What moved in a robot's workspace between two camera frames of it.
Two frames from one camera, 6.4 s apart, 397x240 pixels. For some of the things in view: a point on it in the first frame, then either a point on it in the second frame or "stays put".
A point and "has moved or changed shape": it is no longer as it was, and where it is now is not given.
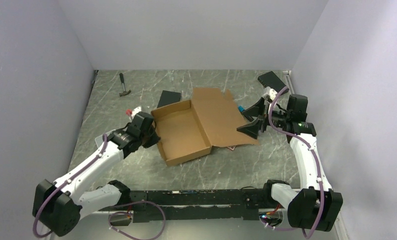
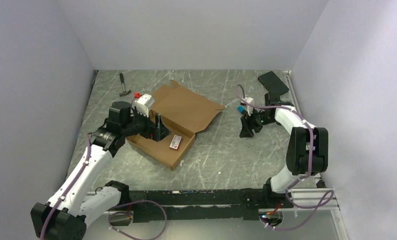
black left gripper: x=155 y=139 to x=157 y=131
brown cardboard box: x=189 y=129 has moved or changed shape
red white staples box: x=231 y=147 to x=176 y=142
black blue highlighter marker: x=241 y=108 stays put
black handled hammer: x=125 y=92 stays put
